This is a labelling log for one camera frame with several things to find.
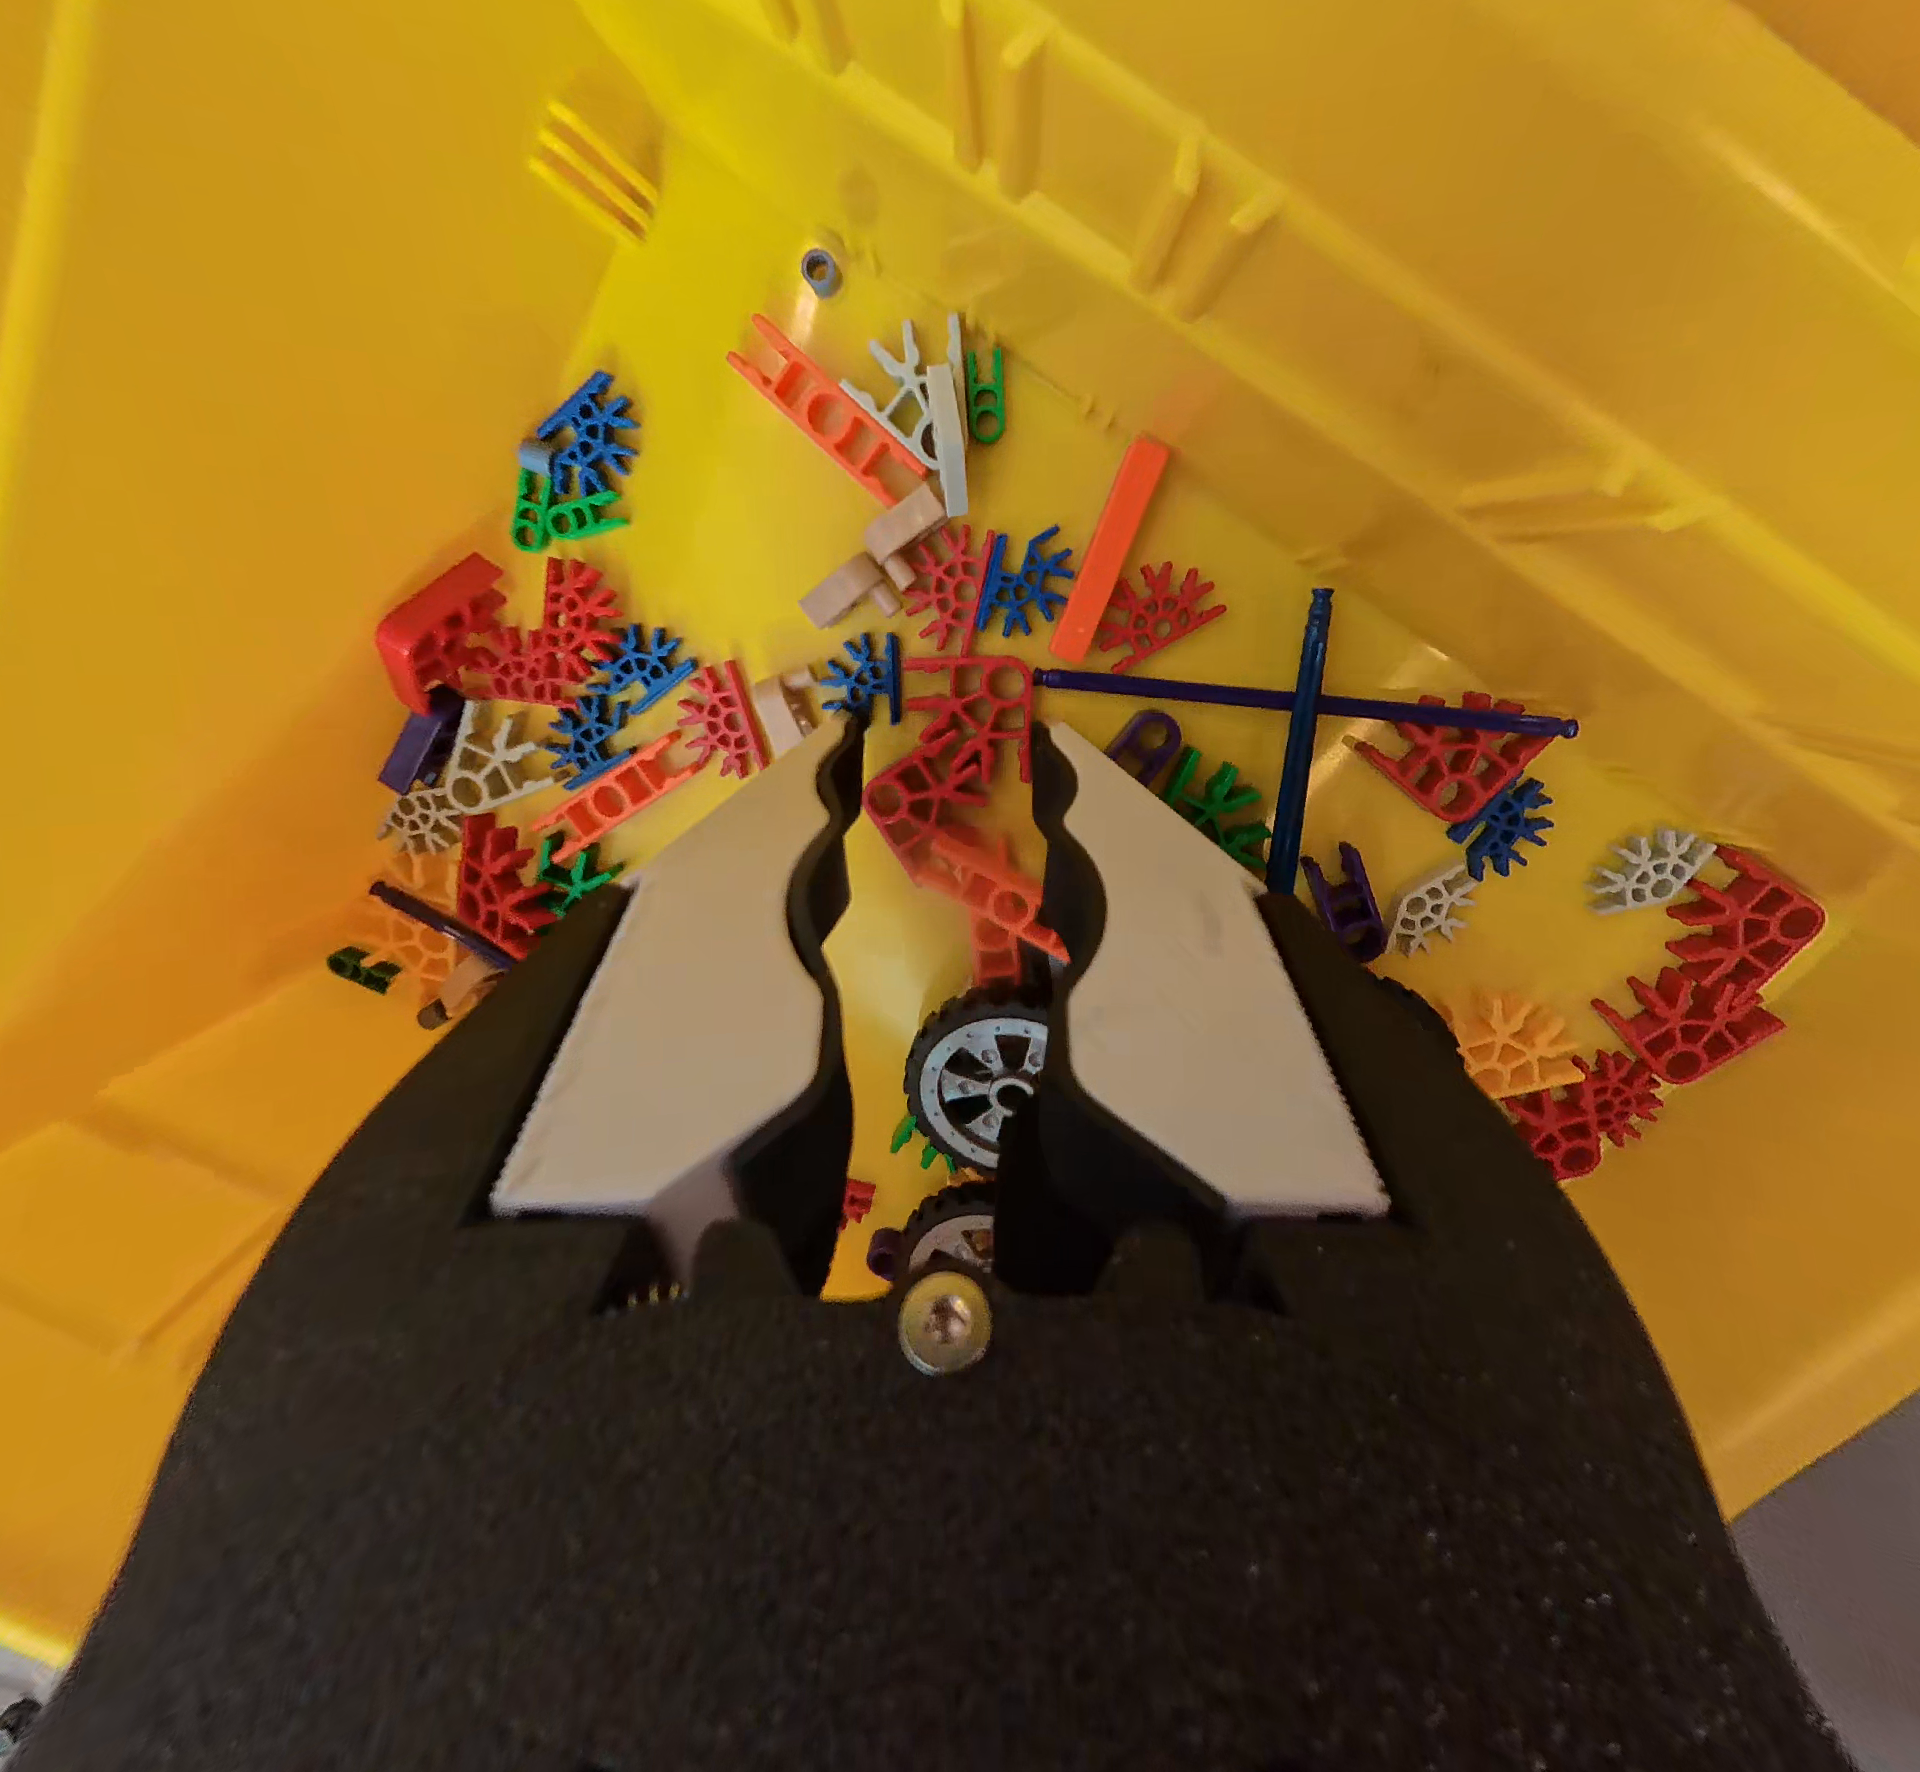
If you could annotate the yellow plastic bin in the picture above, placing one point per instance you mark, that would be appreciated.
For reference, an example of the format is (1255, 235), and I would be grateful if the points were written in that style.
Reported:
(298, 224)

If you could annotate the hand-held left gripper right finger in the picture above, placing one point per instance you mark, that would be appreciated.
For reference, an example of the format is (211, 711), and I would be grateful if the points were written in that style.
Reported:
(1199, 1039)

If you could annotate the grey toy wheel black tyre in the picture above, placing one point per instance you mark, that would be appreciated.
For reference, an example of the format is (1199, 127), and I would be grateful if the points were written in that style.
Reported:
(939, 1233)
(961, 1048)

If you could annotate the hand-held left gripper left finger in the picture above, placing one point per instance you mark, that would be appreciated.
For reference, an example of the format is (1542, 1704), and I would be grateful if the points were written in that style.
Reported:
(678, 1039)

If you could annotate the pile of mixed toy pieces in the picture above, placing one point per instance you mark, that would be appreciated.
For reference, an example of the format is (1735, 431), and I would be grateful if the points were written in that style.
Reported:
(961, 753)

